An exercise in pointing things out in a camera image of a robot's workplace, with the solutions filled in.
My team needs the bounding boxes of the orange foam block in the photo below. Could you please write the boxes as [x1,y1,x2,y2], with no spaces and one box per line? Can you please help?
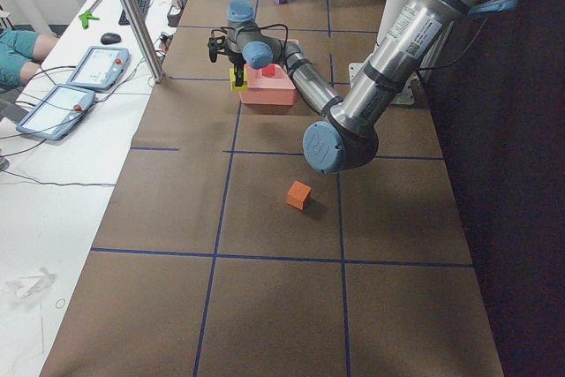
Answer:
[286,181,312,210]

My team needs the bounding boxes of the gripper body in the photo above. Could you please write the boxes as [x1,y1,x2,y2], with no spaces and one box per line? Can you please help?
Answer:
[226,48,246,68]

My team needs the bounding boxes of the aluminium frame post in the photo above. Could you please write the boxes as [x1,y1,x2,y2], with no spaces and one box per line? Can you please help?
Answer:
[120,0,164,84]

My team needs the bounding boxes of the black computer mouse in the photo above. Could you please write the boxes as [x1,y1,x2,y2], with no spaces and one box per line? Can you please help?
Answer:
[100,33,122,45]

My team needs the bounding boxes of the upper teach pendant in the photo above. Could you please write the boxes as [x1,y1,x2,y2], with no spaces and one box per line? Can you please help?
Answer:
[67,46,130,90]

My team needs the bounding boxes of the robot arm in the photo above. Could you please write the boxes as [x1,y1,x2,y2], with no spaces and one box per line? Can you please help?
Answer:
[208,0,518,173]

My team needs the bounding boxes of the yellow foam block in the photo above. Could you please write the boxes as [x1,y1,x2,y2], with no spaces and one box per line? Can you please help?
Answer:
[230,67,248,93]

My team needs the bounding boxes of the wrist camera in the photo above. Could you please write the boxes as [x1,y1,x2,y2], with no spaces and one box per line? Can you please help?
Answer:
[207,32,226,63]

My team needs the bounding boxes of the lower teach pendant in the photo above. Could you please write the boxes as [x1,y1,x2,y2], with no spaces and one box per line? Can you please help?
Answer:
[16,84,95,141]

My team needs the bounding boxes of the red foam block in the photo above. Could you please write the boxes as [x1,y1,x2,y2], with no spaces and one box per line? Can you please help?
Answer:
[261,64,276,78]

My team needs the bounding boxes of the pink plastic bin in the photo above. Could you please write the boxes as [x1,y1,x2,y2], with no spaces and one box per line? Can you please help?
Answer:
[238,41,298,106]

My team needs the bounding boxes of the brown paper table cover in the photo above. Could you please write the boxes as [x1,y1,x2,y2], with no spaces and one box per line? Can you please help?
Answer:
[41,0,502,376]

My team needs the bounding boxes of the teach pendant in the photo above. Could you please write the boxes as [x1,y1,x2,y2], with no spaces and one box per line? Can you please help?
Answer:
[67,46,130,90]
[16,84,95,141]

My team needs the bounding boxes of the seated person legs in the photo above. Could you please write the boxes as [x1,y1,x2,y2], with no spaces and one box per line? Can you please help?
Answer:
[1,29,59,87]

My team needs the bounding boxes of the green plastic clamp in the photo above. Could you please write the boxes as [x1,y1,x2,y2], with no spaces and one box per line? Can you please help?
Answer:
[79,10,99,29]

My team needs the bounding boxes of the crumpled clear plastic wrap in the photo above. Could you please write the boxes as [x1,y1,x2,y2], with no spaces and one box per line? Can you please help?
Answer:
[4,268,57,300]

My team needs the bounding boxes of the grey power adapter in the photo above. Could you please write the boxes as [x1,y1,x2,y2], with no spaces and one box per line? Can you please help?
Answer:
[167,4,184,27]

